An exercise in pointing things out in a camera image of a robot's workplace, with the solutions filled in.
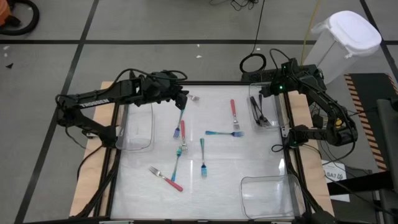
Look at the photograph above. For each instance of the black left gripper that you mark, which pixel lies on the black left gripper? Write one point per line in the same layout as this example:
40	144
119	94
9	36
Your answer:
161	87

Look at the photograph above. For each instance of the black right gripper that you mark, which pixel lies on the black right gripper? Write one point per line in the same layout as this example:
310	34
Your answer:
270	89

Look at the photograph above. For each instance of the iridescent rainbow fork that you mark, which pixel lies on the iridescent rainbow fork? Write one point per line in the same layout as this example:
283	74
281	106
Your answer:
202	149
176	165
178	123
217	133

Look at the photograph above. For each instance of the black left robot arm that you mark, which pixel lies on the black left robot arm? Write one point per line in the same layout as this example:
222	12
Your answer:
93	101

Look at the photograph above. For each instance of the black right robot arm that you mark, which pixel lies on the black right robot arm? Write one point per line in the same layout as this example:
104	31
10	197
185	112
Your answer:
326	102

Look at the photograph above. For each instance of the black perforated case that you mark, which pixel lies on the black perforated case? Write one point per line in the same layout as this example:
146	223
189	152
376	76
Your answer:
258	76

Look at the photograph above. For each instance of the clear plastic bin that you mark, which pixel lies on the clear plastic bin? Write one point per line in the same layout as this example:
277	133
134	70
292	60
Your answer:
273	109
136	124
267	196

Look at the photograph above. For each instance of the yellow plug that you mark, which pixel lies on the yellow plug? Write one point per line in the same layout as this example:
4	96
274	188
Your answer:
338	123

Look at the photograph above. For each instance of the wooden table board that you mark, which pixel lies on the wooden table board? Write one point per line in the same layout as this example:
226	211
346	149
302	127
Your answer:
105	90

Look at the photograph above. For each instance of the white trash bin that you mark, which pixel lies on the white trash bin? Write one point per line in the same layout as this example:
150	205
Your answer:
348	34

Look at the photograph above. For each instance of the black hazard striped mat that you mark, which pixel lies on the black hazard striped mat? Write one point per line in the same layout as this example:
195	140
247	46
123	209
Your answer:
367	90

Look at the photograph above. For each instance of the white paper label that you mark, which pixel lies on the white paper label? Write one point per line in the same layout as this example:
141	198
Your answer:
334	174

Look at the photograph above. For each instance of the black metal bar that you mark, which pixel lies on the black metal bar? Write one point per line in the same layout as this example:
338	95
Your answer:
357	185

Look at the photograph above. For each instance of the black floor scrap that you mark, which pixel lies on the black floor scrap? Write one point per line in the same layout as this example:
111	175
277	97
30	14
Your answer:
10	65

